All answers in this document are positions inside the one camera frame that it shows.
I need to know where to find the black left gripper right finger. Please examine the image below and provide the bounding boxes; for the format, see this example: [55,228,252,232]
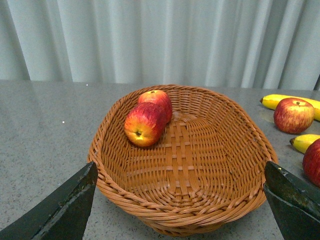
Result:
[263,161,320,240]

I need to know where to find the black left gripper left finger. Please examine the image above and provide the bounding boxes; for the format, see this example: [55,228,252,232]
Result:
[0,162,98,240]

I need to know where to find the dark red apple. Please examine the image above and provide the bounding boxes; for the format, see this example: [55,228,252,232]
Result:
[302,139,320,188]

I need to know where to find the red apple with yellow top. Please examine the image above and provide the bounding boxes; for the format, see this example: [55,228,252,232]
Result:
[273,97,315,134]

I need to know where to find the long yellow banana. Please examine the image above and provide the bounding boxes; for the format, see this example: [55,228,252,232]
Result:
[260,94,320,122]

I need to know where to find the short yellow banana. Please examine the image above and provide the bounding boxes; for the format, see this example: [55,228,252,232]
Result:
[289,134,320,154]

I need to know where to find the brown wicker basket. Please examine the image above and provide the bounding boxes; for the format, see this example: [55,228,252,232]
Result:
[87,84,278,237]

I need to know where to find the red yellow apple lying sideways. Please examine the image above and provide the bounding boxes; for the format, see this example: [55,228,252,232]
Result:
[124,102,167,147]

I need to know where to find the red apple back of basket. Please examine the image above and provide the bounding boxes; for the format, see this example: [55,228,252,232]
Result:
[137,89,173,123]

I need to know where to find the white pleated curtain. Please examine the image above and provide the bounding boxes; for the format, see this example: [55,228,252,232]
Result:
[0,0,320,90]

